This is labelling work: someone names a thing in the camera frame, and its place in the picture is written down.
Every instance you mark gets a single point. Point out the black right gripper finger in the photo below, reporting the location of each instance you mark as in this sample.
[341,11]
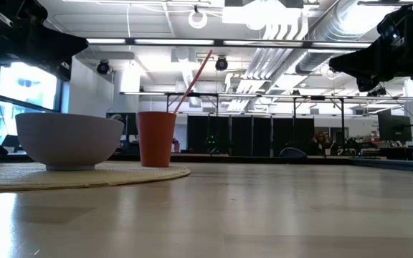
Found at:
[360,66]

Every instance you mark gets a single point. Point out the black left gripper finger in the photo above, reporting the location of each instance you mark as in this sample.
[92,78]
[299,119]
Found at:
[63,46]

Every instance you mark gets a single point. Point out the red plastic cup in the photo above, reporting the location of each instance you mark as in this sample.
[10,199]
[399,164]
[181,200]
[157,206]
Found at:
[156,139]

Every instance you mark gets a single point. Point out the red drinking straw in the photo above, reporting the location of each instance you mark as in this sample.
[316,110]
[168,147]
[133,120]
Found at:
[192,83]

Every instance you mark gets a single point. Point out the black ceiling spotlight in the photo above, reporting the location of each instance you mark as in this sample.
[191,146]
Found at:
[221,63]
[103,67]

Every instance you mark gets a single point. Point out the black flat monitor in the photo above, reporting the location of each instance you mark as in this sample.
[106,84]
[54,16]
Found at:
[394,127]

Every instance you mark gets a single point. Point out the person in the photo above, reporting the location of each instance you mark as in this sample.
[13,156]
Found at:
[321,138]

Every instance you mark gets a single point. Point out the dark blue chair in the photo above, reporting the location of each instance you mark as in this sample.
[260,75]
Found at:
[292,153]

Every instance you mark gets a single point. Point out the round woven straw placemat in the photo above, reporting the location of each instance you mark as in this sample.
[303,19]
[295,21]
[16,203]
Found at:
[84,179]

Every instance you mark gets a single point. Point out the black overhead light bar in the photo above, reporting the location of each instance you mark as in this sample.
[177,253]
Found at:
[221,42]

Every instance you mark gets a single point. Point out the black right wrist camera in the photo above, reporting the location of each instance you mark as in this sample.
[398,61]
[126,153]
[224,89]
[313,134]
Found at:
[393,27]

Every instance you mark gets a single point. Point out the silver ventilation duct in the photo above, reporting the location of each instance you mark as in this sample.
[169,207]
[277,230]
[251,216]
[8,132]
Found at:
[321,53]

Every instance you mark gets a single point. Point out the black partition wall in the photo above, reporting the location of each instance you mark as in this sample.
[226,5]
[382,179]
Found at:
[242,136]

